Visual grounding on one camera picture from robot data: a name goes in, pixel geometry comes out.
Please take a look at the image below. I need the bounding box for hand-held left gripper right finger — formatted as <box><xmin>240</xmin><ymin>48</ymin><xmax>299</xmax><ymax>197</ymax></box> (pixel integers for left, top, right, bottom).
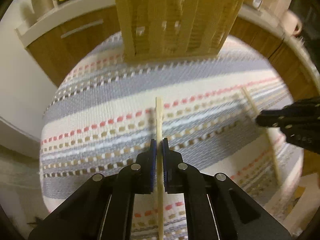
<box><xmin>162</xmin><ymin>138</ymin><xmax>292</xmax><ymax>240</ymax></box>

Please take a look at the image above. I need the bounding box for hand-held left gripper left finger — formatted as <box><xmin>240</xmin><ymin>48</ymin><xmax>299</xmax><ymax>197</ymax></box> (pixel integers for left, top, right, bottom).
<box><xmin>29</xmin><ymin>139</ymin><xmax>157</xmax><ymax>240</ymax></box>

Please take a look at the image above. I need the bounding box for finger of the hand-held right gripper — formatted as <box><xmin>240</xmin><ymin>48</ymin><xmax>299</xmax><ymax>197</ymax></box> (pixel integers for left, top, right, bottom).
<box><xmin>257</xmin><ymin>97</ymin><xmax>320</xmax><ymax>122</ymax></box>
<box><xmin>255</xmin><ymin>117</ymin><xmax>320</xmax><ymax>154</ymax></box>

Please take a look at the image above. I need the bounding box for wooden chopstick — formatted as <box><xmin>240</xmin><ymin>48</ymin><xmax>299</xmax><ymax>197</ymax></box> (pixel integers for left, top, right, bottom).
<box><xmin>155</xmin><ymin>97</ymin><xmax>165</xmax><ymax>240</ymax></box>
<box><xmin>240</xmin><ymin>87</ymin><xmax>281</xmax><ymax>185</ymax></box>

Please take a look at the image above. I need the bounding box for bamboo utensil holder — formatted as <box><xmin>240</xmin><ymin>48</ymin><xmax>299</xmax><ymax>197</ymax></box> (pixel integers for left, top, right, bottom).
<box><xmin>111</xmin><ymin>0</ymin><xmax>247</xmax><ymax>63</ymax></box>

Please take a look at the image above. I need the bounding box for striped woven table mat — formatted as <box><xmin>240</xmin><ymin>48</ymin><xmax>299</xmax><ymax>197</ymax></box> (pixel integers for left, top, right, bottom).
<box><xmin>39</xmin><ymin>31</ymin><xmax>304</xmax><ymax>240</ymax></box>

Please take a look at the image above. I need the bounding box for white countertop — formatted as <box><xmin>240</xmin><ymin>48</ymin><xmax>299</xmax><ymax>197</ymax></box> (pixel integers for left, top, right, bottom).
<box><xmin>15</xmin><ymin>0</ymin><xmax>320</xmax><ymax>80</ymax></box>

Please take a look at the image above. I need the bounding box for grey cylindrical canister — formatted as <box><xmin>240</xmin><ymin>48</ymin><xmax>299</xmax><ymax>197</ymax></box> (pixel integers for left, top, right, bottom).
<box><xmin>31</xmin><ymin>0</ymin><xmax>54</xmax><ymax>22</ymax></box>

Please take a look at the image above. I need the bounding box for long metal cabinet handle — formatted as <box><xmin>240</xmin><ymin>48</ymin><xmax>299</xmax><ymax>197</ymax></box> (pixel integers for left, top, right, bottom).
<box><xmin>61</xmin><ymin>19</ymin><xmax>104</xmax><ymax>39</ymax></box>

